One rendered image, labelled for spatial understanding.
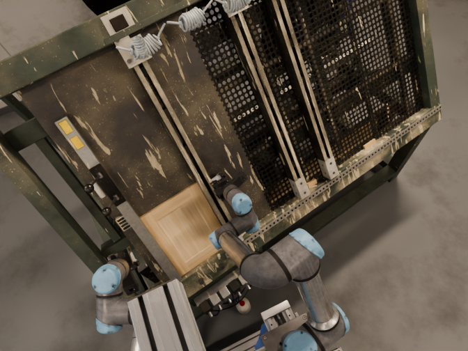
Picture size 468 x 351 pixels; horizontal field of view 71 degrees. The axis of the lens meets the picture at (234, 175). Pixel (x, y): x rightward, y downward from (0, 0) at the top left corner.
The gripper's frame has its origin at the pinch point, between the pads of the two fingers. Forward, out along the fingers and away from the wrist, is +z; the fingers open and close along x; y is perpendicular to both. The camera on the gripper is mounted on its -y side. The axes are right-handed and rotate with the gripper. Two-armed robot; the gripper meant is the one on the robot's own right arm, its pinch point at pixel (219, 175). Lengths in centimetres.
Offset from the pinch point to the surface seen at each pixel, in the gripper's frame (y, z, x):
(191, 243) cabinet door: 28.7, -0.3, 24.8
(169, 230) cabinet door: 34.4, -0.5, 11.3
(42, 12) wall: 43, 239, -126
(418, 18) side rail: -139, 4, -19
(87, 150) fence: 44, -3, -42
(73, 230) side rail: 67, -5, -15
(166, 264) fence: 45, -3, 25
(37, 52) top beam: 38, -9, -79
